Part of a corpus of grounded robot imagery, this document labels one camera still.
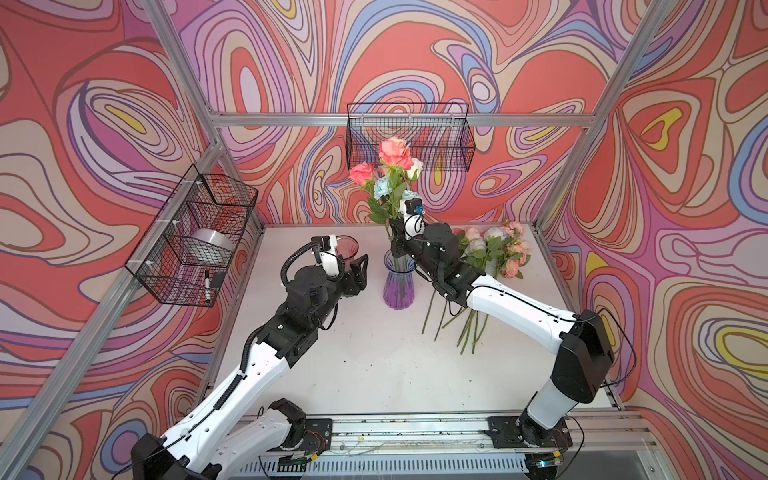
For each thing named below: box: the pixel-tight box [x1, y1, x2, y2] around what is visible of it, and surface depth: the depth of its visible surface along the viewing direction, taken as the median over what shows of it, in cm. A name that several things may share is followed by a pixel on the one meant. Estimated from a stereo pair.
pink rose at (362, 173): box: [350, 162, 375, 185], surface depth 78 cm
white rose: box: [406, 157, 424, 180], surface depth 77 cm
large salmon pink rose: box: [379, 137, 414, 219], surface depth 63 cm
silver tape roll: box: [187, 228, 237, 261], surface depth 73 cm
